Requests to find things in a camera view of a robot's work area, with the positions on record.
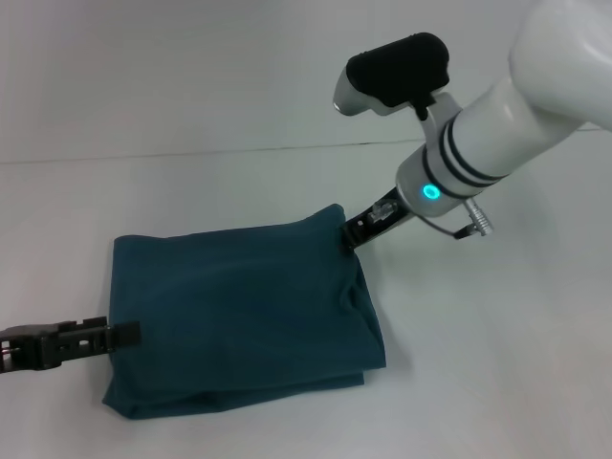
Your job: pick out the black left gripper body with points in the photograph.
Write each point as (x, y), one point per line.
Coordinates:
(28, 351)

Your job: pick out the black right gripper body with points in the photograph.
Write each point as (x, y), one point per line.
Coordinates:
(378, 222)

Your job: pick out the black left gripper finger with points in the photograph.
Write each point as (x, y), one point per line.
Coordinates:
(95, 337)

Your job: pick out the teal T-shirt with FREE! print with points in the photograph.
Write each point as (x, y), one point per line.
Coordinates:
(239, 311)

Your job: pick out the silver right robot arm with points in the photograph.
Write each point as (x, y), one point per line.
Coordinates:
(516, 95)

